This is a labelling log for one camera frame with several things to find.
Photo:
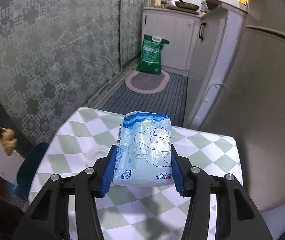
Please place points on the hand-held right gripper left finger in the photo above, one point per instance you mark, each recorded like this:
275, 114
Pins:
108, 175

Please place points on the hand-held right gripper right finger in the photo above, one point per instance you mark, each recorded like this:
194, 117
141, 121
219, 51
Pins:
178, 175

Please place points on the blue cartoon plastic packet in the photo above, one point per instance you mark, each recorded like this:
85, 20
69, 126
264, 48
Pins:
145, 155

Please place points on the teal plastic bin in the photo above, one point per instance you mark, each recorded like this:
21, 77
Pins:
30, 167

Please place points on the green white checkered tablecloth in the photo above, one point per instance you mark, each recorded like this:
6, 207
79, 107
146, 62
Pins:
207, 150

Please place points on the patterned glass sliding door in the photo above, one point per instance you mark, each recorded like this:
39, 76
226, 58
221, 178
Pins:
132, 25
45, 62

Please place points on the oval grey floor mat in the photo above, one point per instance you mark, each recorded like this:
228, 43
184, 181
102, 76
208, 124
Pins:
145, 82

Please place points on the silver refrigerator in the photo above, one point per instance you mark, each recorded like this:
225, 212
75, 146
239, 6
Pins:
270, 105

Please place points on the green rice bag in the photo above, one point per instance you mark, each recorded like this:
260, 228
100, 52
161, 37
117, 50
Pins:
151, 55

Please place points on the white kitchen cabinet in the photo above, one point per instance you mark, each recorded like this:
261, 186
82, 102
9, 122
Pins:
212, 55
170, 37

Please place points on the dark stove plate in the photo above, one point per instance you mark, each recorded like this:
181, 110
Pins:
182, 9

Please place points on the frying pan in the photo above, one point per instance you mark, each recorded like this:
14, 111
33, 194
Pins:
186, 4

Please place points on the clear glass jar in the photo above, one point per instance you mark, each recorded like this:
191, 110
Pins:
204, 5

